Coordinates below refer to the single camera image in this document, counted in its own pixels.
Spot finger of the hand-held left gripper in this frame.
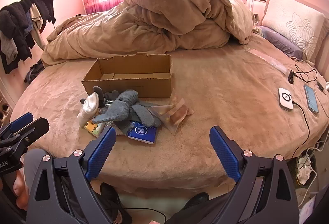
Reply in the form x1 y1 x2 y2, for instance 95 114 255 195
10 118 50 148
0 113 34 137

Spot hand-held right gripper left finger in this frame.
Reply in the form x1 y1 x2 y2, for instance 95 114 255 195
26 126 117 224

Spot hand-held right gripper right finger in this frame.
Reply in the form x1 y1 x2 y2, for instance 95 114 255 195
210 126 300 224

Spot shiny yellow snack packet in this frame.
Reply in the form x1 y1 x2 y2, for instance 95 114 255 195
84 118 106 138

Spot grey fuzzy sock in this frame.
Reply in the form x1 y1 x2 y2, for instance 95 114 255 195
127 104 162 128
92 89 140 124

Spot blue tissue packet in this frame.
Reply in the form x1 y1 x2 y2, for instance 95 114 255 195
128 121 157 145

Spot white sock with grey toe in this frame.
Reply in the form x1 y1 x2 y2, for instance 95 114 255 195
77 86 104 127

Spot clear bag with brown contents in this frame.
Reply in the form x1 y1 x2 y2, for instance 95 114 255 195
148 97 194 135

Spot cardboard box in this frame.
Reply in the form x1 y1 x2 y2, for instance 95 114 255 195
81 52 173 99

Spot person's left hand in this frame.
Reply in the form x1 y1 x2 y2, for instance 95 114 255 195
13 175 29 211

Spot person's grey trouser leg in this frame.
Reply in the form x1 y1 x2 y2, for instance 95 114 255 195
24 149 48 190

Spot bed with brown sheet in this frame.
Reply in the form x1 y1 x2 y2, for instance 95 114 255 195
10 18 329 194

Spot dark grey backpack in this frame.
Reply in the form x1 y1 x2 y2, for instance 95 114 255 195
24 59 45 83

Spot black shoe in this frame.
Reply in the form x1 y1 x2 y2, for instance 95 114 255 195
180 192 210 212
100 183 133 224

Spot grey hanging garment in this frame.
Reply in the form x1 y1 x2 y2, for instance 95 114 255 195
0 31 18 65

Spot white power bank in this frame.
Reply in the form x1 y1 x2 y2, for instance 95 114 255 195
278 87 295 112

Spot bin with white plastic bag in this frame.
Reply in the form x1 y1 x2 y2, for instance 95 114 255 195
295 154 318 186

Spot large black hanging jacket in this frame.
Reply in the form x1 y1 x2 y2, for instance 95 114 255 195
0 4 35 75

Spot blue hanging jeans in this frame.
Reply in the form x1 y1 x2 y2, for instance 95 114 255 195
24 12 34 34

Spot beige hanging garment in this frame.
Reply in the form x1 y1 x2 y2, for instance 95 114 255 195
28 4 46 49

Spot empty clear plastic bag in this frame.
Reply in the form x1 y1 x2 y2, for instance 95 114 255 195
244 49 290 75

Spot blue smartphone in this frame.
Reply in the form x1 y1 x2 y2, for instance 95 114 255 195
304 84 319 113

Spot small black hanging garment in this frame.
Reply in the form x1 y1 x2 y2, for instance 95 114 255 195
33 0 56 25

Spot purple pillow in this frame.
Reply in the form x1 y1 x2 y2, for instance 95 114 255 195
257 25 304 60

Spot beige fleece blanket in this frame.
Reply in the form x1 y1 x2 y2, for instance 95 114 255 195
41 0 256 66

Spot white embroidered pillow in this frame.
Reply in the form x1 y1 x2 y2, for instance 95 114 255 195
261 0 328 62

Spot black floor cable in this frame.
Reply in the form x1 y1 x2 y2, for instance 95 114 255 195
123 207 169 215

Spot black charging cable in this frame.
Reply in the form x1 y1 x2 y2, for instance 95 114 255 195
292 101 312 158

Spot white cable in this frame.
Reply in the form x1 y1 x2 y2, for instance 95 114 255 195
306 134 325 154

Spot thin black cable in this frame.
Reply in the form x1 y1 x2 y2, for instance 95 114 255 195
294 64 325 91

